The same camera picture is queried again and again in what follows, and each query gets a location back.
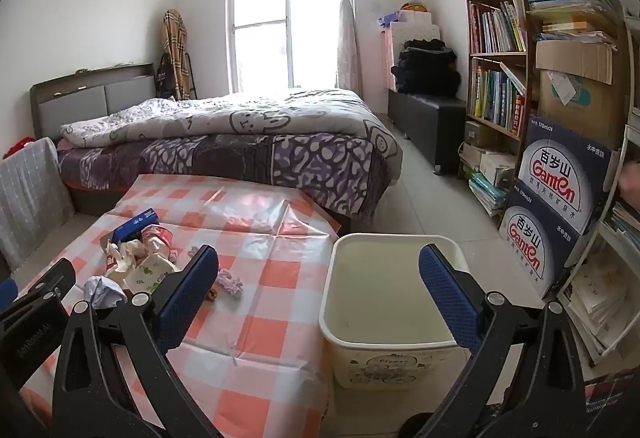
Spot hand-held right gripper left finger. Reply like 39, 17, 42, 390
51, 244, 220, 438

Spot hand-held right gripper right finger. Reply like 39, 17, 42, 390
419, 244, 588, 438

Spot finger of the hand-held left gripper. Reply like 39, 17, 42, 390
0, 278, 19, 315
0, 259, 77, 335

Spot white plastic bin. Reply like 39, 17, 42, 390
319, 233, 473, 391

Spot green print tissue pack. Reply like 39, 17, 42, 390
122, 254, 177, 295

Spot clear plastic wrapper piece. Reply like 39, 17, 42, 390
216, 269, 245, 300

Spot white crumpled tissue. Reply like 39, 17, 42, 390
102, 240, 147, 280
82, 275, 129, 312

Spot red snack packet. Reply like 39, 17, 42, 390
141, 224, 177, 264

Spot orange checkered tablecloth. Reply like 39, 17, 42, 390
15, 174, 342, 438

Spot grey checked cloth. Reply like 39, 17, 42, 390
0, 137, 75, 270

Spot blue cardboard box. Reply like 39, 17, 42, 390
111, 209, 161, 244

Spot dark blue water case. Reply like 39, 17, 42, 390
517, 114, 622, 236
498, 178, 594, 300

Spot pile of books on floor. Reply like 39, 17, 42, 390
460, 120, 519, 219

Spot red cloth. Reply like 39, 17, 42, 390
2, 136, 32, 160

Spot black storage bench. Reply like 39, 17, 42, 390
387, 88, 468, 175

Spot purple patterned bed sheet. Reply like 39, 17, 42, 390
57, 132, 394, 225

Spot grey panel bed headboard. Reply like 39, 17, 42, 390
29, 63, 157, 141

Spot dark plaid cloth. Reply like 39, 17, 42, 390
584, 368, 640, 438

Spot row of colourful books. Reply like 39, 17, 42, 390
467, 62, 529, 129

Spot black bag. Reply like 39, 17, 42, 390
154, 52, 177, 99

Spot pile of black clothes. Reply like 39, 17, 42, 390
391, 39, 462, 95

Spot wooden bookshelf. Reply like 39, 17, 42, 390
459, 0, 632, 219

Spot brown cardboard box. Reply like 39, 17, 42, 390
534, 38, 627, 150

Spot pink cabinet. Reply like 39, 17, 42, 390
380, 25, 401, 91

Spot plaid coat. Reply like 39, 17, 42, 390
162, 9, 194, 101

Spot white foam box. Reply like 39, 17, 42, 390
390, 10, 444, 51

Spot row of tall books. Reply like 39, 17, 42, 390
467, 0, 529, 54

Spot window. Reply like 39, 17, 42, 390
226, 0, 346, 95

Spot pale lace curtain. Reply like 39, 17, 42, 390
331, 0, 364, 94

